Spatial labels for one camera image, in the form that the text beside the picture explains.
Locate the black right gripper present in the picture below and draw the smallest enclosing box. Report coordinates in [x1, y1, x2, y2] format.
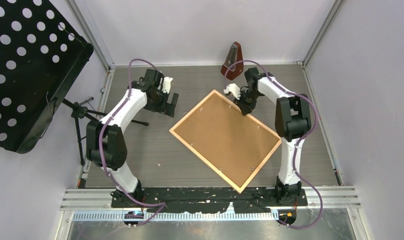
[233, 89, 261, 116]

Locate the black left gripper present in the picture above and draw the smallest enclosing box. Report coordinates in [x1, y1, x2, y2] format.
[145, 88, 179, 118]

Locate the brown cardboard backing board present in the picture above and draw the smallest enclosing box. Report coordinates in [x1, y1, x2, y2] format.
[173, 93, 278, 190]

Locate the light wooden picture frame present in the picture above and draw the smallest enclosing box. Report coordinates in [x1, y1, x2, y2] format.
[169, 89, 282, 195]

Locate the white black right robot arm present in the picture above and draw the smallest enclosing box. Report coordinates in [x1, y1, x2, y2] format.
[234, 67, 312, 205]

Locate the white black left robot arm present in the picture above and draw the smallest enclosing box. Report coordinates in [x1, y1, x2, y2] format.
[86, 69, 179, 207]

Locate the brown wooden metronome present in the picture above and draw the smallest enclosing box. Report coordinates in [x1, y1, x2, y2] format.
[221, 41, 244, 81]

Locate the black tripod stand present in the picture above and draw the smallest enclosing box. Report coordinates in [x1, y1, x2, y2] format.
[61, 96, 149, 167]

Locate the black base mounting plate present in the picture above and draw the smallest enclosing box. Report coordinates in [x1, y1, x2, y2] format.
[110, 186, 308, 215]

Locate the black perforated music stand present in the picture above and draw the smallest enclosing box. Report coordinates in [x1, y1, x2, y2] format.
[0, 0, 94, 154]

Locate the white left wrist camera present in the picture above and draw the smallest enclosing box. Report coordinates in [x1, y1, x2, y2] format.
[161, 76, 173, 94]

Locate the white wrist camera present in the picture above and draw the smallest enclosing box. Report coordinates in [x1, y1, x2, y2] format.
[161, 76, 173, 94]
[223, 83, 241, 100]

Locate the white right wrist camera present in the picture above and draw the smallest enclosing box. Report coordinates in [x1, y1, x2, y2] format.
[223, 83, 241, 100]

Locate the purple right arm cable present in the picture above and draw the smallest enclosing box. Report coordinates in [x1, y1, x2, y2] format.
[223, 59, 324, 230]

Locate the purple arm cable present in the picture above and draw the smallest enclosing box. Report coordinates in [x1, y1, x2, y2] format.
[223, 59, 324, 230]
[98, 58, 167, 227]

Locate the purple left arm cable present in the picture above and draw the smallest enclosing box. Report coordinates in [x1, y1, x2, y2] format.
[98, 58, 167, 227]

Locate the aluminium rail front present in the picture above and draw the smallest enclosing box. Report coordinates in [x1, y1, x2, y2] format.
[60, 187, 361, 222]

